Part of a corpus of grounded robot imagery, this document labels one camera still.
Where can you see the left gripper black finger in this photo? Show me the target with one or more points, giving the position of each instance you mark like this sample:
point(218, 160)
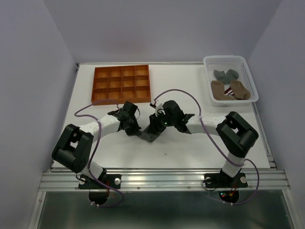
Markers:
point(128, 128)
point(136, 129)

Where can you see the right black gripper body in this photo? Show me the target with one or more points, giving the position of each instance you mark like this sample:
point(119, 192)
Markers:
point(171, 121)

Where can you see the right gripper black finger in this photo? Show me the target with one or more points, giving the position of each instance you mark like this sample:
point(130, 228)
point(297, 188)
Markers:
point(160, 126)
point(153, 127)

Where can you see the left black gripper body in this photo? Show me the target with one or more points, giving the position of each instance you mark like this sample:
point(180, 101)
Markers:
point(131, 119)

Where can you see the dark grey sock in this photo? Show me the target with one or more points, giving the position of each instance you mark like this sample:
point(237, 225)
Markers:
point(149, 136)

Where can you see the grey sock pair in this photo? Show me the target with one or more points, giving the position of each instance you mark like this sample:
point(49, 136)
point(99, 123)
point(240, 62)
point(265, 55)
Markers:
point(226, 77)

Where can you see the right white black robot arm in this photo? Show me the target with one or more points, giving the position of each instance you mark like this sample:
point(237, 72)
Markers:
point(237, 135)

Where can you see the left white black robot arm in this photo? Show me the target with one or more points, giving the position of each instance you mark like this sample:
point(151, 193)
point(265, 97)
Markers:
point(78, 144)

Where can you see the orange compartment tray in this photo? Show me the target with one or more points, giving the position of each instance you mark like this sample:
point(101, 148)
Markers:
point(118, 84)

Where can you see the brown sock left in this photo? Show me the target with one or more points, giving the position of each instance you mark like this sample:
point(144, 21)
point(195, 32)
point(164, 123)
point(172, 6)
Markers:
point(217, 88)

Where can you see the brown sock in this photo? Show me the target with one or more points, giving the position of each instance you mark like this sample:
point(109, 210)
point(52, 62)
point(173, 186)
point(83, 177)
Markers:
point(217, 88)
point(240, 92)

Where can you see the red white striped sock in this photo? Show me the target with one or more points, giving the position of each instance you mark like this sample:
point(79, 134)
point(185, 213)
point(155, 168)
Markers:
point(230, 93)

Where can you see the white plastic basket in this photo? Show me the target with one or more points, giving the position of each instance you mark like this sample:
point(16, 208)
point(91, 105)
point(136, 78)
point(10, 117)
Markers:
point(225, 63)

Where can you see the brown sock right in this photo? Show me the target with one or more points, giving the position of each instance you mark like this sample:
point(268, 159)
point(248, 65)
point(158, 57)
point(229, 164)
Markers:
point(240, 92)

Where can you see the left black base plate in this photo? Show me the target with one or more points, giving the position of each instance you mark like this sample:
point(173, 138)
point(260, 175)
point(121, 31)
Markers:
point(112, 180)

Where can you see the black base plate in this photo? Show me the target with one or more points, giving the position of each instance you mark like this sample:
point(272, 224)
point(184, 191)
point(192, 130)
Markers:
point(222, 180)
point(112, 180)

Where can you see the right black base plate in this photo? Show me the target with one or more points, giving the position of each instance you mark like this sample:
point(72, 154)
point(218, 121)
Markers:
point(222, 180)

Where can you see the aluminium rail frame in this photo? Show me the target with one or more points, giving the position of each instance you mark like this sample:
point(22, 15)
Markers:
point(152, 172)

